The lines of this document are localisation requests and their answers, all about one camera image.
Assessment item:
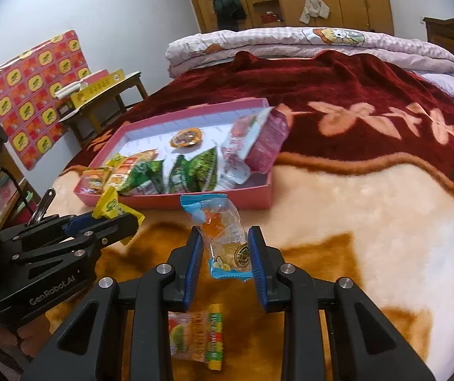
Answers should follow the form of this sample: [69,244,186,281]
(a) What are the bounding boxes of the red and cream plush blanket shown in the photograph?
[46,50,454,381]

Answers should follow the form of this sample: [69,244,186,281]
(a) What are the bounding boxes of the black cable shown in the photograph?
[0,166,29,209]

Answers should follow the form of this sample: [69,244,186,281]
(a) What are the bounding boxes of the hanging dark coat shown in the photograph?
[202,0,248,31]

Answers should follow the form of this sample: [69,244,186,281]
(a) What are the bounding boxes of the green snack packet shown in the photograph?
[167,146,218,196]
[120,159,165,196]

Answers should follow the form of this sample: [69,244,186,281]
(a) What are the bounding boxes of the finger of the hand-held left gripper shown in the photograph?
[10,211,139,275]
[0,213,93,244]

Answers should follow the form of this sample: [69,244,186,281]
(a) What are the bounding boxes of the burger gummy packet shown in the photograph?
[79,167,113,197]

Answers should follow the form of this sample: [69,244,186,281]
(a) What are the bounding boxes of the wooden side table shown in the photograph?
[56,69,149,149]

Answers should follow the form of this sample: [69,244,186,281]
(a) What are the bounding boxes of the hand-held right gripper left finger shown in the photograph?
[21,226,204,381]

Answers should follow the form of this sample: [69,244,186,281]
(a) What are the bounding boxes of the clear blue jelly packet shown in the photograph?
[179,192,252,282]

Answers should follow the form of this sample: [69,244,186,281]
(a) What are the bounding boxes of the pink cardboard box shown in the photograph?
[72,97,281,211]

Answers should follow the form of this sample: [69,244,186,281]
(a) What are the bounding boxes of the orange fruit gummy packet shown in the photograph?
[167,303,225,372]

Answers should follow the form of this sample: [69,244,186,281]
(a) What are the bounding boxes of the yellow rice cracker packet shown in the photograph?
[108,149,159,191]

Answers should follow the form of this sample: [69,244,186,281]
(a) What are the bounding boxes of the pink snack packet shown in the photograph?
[245,106,290,174]

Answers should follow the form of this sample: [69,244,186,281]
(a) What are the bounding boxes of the yellow egg snack packet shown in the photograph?
[170,127,204,149]

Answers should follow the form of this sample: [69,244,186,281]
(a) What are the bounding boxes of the person's left hand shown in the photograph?
[0,321,34,371]

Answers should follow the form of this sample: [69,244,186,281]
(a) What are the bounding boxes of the hanging beige towel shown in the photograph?
[298,0,331,25]

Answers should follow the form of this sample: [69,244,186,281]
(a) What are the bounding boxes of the long yellow box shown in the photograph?
[70,69,127,109]

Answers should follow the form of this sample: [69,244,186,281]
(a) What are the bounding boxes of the folded pink cartoon quilt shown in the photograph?
[164,26,454,85]

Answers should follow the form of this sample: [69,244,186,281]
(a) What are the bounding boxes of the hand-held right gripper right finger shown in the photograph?
[248,225,436,381]

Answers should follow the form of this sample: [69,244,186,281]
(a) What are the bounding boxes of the clear red jelly pouch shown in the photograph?
[221,114,267,185]

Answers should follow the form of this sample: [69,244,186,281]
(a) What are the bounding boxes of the white paper roll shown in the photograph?
[53,80,84,99]

